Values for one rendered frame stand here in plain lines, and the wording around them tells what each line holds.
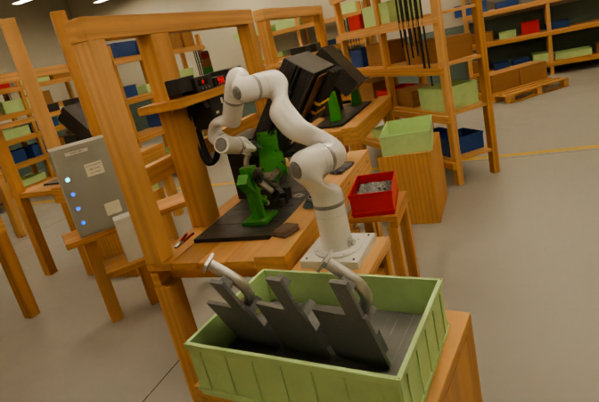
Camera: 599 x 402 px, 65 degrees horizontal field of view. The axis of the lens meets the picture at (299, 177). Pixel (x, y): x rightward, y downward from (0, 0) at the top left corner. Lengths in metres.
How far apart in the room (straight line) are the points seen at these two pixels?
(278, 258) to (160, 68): 1.06
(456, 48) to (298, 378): 4.05
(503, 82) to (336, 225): 7.28
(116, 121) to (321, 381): 1.34
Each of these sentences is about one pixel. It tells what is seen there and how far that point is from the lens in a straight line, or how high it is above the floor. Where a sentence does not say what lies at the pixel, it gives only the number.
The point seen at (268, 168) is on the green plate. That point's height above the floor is 1.09.
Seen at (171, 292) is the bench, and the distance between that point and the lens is 2.27.
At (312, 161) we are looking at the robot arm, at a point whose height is 1.27.
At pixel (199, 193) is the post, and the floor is 1.06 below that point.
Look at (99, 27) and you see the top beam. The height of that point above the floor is 1.90.
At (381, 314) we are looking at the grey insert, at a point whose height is 0.85.
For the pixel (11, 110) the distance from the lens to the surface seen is 10.07.
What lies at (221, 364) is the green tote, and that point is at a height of 0.91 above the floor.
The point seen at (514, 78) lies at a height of 0.28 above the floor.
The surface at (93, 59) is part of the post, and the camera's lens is 2.07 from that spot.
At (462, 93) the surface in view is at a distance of 4.94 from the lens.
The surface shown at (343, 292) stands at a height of 1.12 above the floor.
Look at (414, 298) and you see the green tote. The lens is 1.47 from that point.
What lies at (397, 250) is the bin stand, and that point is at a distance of 2.37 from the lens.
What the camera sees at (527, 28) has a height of 0.97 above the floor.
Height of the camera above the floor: 1.67
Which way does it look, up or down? 16 degrees down
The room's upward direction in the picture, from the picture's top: 13 degrees counter-clockwise
